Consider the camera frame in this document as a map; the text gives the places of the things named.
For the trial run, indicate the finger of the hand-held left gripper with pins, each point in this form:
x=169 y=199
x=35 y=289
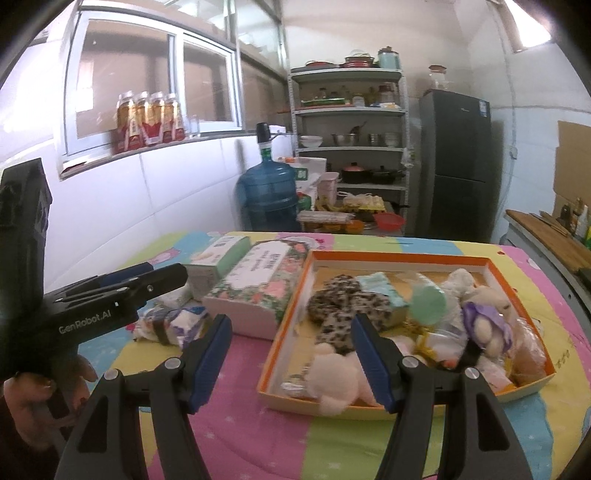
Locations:
x=157 y=284
x=124 y=277

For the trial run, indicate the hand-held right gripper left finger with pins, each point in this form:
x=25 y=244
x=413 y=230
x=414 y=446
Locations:
x=212 y=364

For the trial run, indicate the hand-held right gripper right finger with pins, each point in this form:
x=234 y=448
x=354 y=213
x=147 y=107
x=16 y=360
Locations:
x=371 y=364

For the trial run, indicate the white tissue packet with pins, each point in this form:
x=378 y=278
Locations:
x=178 y=298

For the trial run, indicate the leopard print cloth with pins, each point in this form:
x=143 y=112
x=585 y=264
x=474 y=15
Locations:
x=332 y=300

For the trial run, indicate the orange rimmed cardboard box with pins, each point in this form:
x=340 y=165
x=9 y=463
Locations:
x=295 y=406

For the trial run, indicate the person's left forearm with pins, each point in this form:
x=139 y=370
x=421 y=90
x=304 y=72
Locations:
x=18 y=457

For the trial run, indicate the person's left hand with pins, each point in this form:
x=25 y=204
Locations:
x=27 y=406

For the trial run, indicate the white green wrapped packet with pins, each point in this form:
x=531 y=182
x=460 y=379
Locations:
x=180 y=325

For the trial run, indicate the white green tissue box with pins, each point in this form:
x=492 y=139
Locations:
x=217 y=258

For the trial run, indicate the green round sponge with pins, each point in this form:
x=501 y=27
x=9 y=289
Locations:
x=427 y=304

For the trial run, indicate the colourful printed mat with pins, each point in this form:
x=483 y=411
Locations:
x=323 y=443

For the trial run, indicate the floral print box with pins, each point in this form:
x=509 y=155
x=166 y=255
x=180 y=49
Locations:
x=258 y=281

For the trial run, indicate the white plush toy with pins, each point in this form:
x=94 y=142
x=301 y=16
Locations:
x=457 y=281

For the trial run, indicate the rabbit plush in purple dress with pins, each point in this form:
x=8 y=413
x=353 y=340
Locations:
x=489 y=323

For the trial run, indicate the blue water jug with pump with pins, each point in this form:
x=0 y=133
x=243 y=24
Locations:
x=268 y=194

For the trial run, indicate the red plastic basin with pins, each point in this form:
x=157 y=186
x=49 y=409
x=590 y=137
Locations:
x=390 y=221

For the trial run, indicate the plastic food tray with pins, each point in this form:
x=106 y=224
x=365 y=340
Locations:
x=323 y=220

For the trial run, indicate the red drink bottle pack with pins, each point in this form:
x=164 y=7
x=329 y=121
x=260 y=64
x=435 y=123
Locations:
x=147 y=124

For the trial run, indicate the clear orange plastic bag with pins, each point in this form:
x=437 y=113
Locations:
x=531 y=360

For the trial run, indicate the tray of eggs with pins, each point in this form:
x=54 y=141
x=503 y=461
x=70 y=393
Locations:
x=362 y=203

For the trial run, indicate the pink white bag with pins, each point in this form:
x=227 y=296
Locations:
x=328 y=189

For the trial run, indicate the black wok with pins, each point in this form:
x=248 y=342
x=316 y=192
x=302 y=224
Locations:
x=388 y=175

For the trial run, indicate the black pot with red lid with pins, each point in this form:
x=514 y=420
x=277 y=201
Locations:
x=355 y=173

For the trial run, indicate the white carton with green label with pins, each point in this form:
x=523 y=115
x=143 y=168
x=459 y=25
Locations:
x=311 y=168

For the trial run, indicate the white framed sliding window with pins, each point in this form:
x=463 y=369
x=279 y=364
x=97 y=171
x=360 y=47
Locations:
x=178 y=83

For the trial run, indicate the white bowls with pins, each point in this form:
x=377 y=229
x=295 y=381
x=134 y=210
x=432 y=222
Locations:
x=310 y=141

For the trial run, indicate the wooden boards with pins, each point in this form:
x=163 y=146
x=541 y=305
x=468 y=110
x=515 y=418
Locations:
x=549 y=235

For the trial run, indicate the steel bowl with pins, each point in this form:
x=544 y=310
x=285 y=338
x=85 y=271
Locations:
x=345 y=139

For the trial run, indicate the dark grey fridge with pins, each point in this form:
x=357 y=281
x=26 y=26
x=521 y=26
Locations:
x=457 y=152

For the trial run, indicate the group of condiment bottles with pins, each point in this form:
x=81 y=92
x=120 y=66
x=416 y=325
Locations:
x=577 y=221

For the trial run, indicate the white metal shelf rack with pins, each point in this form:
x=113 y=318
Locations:
x=346 y=110

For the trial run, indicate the cardboard boxes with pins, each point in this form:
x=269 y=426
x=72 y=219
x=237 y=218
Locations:
x=575 y=170

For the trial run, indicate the glass jar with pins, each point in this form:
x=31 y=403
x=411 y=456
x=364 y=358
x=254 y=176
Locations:
x=438 y=78

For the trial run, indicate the red pot with glass lid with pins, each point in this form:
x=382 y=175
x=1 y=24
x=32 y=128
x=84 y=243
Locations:
x=358 y=60

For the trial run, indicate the teal canister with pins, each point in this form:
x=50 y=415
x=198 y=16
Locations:
x=389 y=59

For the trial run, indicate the small high window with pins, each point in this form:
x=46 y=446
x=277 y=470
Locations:
x=528 y=23

